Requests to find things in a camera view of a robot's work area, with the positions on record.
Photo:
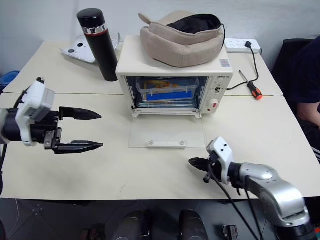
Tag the black thermos bottle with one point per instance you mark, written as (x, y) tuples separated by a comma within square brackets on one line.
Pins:
[(103, 50)]

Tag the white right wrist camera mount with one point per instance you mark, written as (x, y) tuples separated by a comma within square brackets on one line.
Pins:
[(222, 150)]

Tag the blue round object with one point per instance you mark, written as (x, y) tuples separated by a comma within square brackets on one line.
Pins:
[(8, 78)]

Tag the white power strip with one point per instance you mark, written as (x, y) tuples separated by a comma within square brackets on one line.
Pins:
[(237, 45)]

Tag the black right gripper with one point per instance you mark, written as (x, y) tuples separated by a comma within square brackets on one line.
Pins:
[(215, 170)]

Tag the cream toaster oven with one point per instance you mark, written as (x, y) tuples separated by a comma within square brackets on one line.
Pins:
[(172, 67)]

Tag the clear plastic food container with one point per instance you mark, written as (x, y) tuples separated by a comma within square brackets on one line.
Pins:
[(167, 93)]

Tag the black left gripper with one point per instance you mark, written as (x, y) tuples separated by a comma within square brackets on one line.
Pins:
[(37, 130)]

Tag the dark rounded shape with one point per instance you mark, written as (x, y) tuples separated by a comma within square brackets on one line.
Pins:
[(192, 225), (132, 225)]

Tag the glass toaster oven door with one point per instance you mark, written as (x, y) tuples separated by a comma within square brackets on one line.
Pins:
[(167, 130)]

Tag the small dark metal bracket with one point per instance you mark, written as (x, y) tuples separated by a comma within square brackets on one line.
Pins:
[(230, 232)]

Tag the beige neck pillow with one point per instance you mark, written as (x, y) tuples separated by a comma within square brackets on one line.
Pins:
[(180, 50)]

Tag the white device stand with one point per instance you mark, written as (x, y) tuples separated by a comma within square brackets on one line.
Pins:
[(80, 51)]

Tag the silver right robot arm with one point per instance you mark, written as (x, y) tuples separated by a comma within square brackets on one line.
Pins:
[(275, 192)]

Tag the person in dark clothes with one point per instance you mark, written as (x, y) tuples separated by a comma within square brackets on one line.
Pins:
[(307, 82)]

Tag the large cream oven knob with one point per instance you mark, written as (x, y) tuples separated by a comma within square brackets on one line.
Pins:
[(213, 105)]

